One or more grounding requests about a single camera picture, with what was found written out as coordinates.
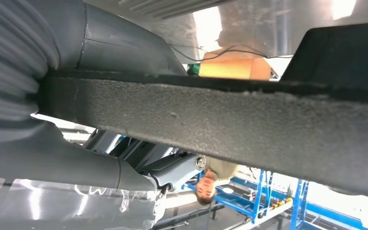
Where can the blue metal shelf rack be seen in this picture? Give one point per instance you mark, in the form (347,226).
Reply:
(234,203)
(298,203)

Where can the stainless steel workbench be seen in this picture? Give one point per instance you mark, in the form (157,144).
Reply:
(260,31)

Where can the cardboard box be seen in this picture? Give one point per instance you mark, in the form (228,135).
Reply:
(234,68)

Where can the person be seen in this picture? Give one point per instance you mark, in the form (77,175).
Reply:
(206,187)

